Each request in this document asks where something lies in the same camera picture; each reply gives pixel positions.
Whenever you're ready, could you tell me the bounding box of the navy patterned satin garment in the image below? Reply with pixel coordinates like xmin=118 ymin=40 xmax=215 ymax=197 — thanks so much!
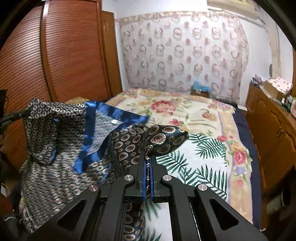
xmin=20 ymin=98 xmax=189 ymax=234

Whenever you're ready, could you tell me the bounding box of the palm leaf white blanket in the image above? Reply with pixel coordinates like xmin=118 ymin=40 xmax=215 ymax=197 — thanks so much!
xmin=141 ymin=134 xmax=229 ymax=240

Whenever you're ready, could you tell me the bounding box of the yellow patterned pillow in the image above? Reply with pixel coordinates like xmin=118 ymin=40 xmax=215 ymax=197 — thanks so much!
xmin=65 ymin=97 xmax=89 ymax=104

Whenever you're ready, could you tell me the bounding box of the brown louvered wardrobe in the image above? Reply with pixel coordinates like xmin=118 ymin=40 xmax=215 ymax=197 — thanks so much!
xmin=0 ymin=0 xmax=123 ymax=170

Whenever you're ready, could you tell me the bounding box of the floral bed blanket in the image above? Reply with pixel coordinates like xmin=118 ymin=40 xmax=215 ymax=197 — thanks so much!
xmin=108 ymin=88 xmax=252 ymax=221

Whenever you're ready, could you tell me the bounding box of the blue cloth on box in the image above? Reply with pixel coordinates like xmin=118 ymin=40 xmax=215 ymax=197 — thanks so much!
xmin=192 ymin=81 xmax=211 ymax=92

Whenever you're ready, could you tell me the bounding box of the navy bed sheet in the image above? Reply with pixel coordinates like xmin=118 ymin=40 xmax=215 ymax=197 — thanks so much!
xmin=233 ymin=105 xmax=262 ymax=230

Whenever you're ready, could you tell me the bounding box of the long wooden sideboard cabinet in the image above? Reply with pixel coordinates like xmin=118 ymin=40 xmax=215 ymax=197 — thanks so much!
xmin=246 ymin=84 xmax=295 ymax=193

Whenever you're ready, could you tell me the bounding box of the circle patterned lace curtain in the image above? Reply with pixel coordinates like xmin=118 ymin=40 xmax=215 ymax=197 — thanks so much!
xmin=118 ymin=11 xmax=249 ymax=103

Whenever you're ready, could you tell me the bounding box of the cardboard box with floral cloth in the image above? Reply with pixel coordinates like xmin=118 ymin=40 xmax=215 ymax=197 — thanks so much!
xmin=263 ymin=77 xmax=293 ymax=100

